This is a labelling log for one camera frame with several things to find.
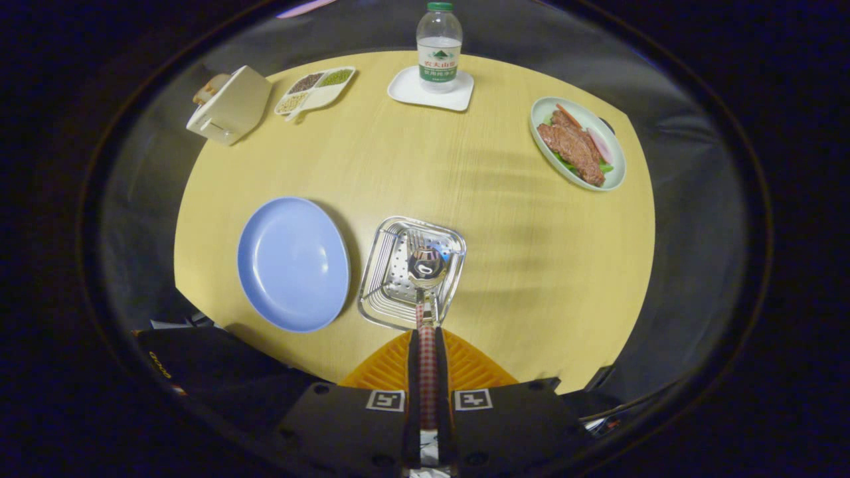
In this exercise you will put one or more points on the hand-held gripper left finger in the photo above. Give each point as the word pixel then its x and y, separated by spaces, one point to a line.
pixel 412 431

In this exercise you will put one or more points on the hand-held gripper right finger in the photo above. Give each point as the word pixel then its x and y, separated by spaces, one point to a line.
pixel 446 431

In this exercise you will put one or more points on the perforated steel square tray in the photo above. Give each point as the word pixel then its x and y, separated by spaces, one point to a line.
pixel 385 292

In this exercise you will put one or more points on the blue round plate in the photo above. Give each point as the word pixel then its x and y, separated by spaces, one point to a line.
pixel 292 265

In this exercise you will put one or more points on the brown grilled meat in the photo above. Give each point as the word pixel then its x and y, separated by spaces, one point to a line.
pixel 571 149

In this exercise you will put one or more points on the pale green oval plate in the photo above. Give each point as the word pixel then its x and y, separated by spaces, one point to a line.
pixel 544 109

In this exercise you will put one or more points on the white square coaster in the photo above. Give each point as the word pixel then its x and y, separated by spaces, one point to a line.
pixel 405 89

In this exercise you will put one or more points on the white divided bean dish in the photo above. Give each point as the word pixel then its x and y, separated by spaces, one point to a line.
pixel 322 96

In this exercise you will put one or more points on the clear plastic water bottle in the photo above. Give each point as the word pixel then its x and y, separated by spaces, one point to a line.
pixel 438 63

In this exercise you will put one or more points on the cream white toaster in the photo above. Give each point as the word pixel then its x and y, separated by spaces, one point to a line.
pixel 236 106

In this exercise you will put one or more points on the toast slice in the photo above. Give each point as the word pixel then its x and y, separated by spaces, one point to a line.
pixel 211 87

